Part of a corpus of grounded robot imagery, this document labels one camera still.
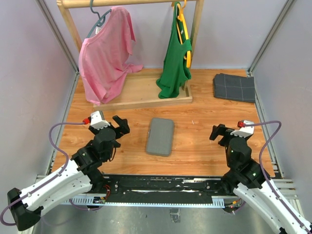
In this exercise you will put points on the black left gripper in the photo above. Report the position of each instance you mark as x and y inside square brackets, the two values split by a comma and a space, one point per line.
[124, 128]

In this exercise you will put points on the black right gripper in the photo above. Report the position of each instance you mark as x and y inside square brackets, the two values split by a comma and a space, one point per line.
[221, 130]

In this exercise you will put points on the grey plastic tool case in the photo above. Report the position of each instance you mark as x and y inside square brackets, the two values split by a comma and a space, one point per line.
[160, 137]

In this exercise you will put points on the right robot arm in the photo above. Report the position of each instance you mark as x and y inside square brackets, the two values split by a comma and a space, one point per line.
[248, 180]

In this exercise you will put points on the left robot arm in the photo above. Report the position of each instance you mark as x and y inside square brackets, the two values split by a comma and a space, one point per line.
[79, 174]

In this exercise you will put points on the wooden clothes rack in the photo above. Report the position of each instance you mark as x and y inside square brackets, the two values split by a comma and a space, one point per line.
[140, 90]

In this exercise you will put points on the folded grey checked cloth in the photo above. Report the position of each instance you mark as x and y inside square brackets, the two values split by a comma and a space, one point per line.
[232, 87]

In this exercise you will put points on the pink t-shirt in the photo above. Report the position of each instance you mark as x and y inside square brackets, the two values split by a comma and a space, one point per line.
[103, 58]

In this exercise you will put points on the green tank top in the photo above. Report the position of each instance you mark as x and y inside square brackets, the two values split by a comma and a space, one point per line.
[175, 72]

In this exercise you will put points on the yellow clothes hanger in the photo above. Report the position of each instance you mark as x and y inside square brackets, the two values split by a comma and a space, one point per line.
[184, 29]

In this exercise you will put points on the teal clothes hanger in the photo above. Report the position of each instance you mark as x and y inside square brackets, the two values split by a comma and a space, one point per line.
[101, 18]

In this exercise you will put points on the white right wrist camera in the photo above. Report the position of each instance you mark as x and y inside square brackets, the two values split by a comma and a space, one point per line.
[245, 130]

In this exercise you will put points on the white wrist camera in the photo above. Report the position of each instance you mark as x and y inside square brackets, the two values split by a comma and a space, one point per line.
[245, 130]
[96, 120]

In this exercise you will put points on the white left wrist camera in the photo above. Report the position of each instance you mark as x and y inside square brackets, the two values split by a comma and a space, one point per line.
[96, 120]

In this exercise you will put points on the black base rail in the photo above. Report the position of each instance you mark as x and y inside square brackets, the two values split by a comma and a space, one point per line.
[162, 190]

